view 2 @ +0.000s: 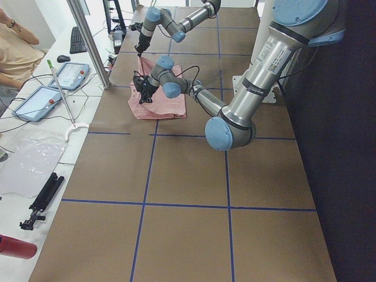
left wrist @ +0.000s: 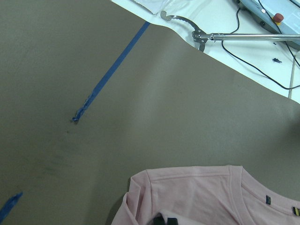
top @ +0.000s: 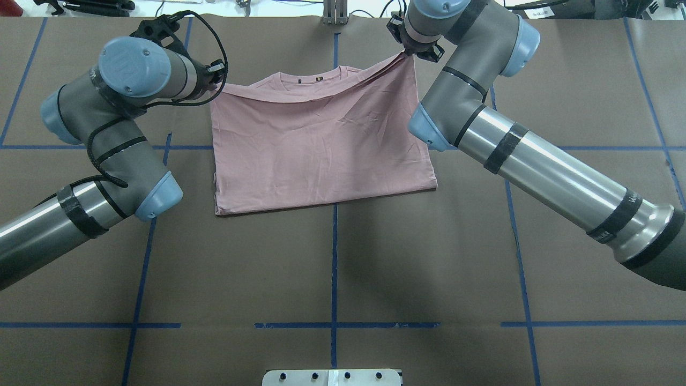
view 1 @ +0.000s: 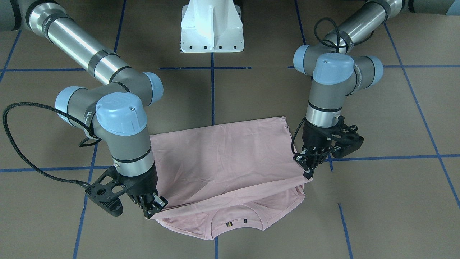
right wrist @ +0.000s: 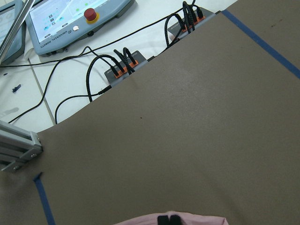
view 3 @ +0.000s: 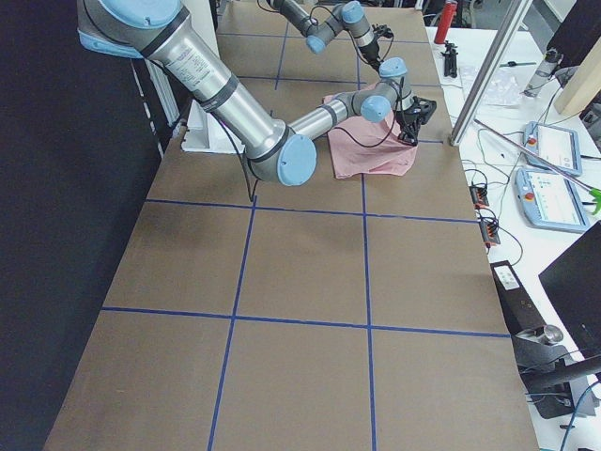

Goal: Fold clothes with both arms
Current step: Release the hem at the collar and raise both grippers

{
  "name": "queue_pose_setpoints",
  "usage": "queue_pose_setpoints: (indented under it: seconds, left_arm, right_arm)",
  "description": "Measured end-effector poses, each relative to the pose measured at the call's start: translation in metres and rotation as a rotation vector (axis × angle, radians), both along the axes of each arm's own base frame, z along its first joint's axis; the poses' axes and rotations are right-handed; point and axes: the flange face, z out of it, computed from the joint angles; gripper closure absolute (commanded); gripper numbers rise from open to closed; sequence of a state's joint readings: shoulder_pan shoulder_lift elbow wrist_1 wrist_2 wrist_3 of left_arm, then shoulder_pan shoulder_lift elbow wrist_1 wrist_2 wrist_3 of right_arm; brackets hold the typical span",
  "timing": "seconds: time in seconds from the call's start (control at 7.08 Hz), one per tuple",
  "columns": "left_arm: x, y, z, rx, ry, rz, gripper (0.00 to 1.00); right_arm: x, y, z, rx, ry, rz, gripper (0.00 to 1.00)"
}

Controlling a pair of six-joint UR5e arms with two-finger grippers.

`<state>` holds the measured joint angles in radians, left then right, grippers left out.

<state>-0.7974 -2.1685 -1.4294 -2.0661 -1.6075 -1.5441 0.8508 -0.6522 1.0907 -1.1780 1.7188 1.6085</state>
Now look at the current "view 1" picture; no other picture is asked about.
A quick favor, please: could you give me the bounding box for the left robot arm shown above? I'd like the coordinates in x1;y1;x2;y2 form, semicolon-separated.
293;0;459;179

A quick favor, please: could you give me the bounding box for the white pillar with base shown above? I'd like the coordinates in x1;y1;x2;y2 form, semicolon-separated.
180;0;245;53

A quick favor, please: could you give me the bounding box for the pink Snoopy t-shirt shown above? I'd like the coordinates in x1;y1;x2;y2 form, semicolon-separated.
150;117;309;240

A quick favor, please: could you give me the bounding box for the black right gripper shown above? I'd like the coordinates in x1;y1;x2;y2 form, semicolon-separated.
122;164;168;219

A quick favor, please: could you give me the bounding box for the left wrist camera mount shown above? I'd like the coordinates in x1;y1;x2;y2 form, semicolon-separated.
326;116;364;158

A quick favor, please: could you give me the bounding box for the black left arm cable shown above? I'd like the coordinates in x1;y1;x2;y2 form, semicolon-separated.
290;17;351;155

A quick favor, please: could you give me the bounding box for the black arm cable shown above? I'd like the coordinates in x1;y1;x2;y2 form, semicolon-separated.
290;17;351;155
2;102;101;189

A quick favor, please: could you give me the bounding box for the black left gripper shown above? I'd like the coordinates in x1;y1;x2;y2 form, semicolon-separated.
293;119;342;179

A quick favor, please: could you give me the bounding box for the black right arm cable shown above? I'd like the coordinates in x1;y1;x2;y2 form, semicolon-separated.
2;102;101;189

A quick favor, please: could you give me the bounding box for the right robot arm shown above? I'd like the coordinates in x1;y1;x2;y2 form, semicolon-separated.
1;0;168;219

